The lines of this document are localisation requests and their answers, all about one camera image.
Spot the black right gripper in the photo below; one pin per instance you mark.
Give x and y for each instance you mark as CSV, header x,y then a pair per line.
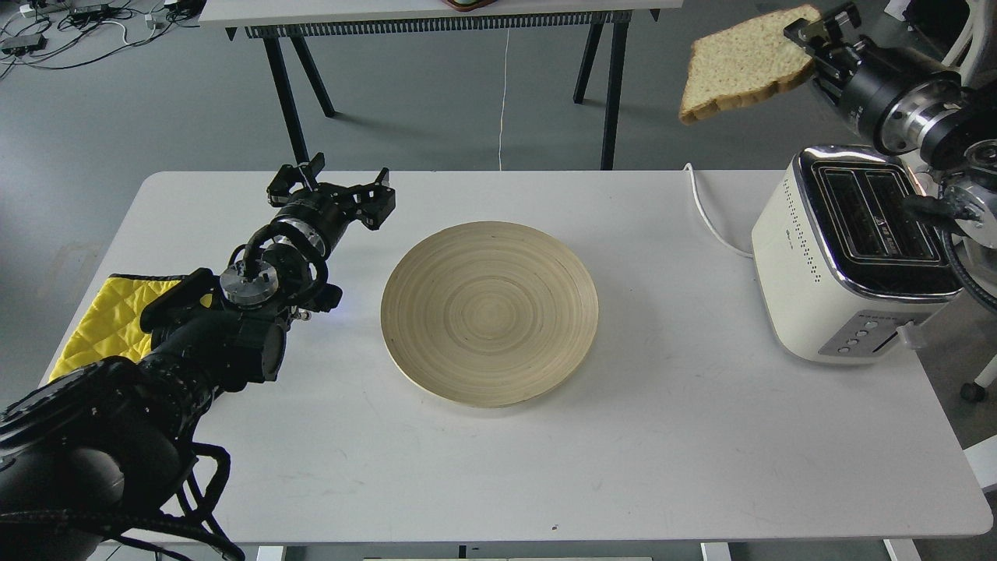
x,y
891,97

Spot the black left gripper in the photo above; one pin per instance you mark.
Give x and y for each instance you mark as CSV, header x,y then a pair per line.
x,y
322,212

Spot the slice of brown bread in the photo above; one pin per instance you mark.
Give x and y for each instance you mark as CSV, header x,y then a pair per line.
x,y
745,65

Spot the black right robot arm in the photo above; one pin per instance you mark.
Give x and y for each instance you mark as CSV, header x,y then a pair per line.
x,y
959,153

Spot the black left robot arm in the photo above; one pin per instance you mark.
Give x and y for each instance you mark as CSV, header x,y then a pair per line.
x,y
110,448

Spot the white and chrome toaster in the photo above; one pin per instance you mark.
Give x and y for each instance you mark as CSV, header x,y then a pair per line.
x,y
840,265

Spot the white office chair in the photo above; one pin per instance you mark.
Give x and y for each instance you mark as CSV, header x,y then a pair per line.
x,y
971,54

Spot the background table with black legs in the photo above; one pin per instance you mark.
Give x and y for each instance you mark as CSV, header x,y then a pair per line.
x,y
365,62

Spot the round wooden plate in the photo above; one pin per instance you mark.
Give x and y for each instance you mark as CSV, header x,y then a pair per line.
x,y
489,313

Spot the brown object on background table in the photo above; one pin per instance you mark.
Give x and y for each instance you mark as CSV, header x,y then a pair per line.
x,y
467,5

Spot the yellow quilted cloth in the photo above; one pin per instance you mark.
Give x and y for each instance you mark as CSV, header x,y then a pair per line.
x,y
111,324

